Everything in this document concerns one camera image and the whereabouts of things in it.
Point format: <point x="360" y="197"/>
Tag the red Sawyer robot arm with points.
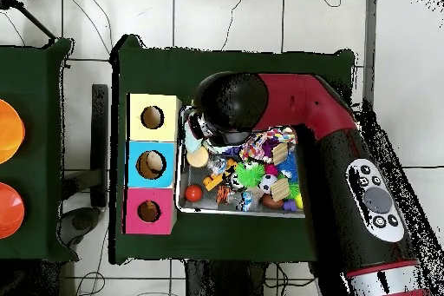
<point x="305" y="101"/>

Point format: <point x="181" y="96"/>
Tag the shallow clear mesh bin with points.
<point x="182" y="199"/>

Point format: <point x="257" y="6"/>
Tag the wooden box with three holes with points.
<point x="154" y="142"/>

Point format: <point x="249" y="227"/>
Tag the toy hamburger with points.
<point x="198" y="158"/>

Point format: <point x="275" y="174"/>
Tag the orange flat plastic toy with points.
<point x="213" y="182"/>

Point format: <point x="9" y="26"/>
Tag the colourful polka dot cloth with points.
<point x="267" y="144"/>

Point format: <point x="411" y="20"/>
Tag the orange striped tiger plush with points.
<point x="222" y="194"/>

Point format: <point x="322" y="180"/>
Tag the red ball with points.
<point x="193" y="193"/>

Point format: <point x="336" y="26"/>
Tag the blue spiky ball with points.
<point x="288" y="167"/>

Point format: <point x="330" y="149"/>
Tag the dark green table cloth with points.
<point x="38" y="101"/>
<point x="159" y="67"/>

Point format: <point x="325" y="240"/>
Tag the black stand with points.
<point x="100" y="136"/>

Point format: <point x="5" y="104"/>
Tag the orange bowl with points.
<point x="8" y="210"/>
<point x="8" y="131"/>

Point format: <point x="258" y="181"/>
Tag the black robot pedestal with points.
<point x="229" y="282"/>

